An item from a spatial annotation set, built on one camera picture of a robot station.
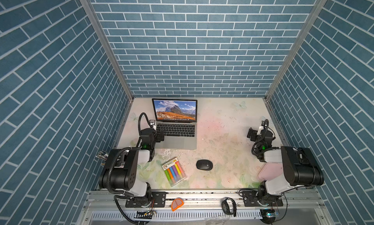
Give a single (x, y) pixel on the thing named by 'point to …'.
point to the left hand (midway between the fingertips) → (157, 128)
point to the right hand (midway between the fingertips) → (259, 129)
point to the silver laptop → (177, 118)
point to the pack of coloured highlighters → (174, 172)
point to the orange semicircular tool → (177, 203)
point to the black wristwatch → (225, 208)
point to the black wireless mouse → (204, 164)
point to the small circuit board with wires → (147, 215)
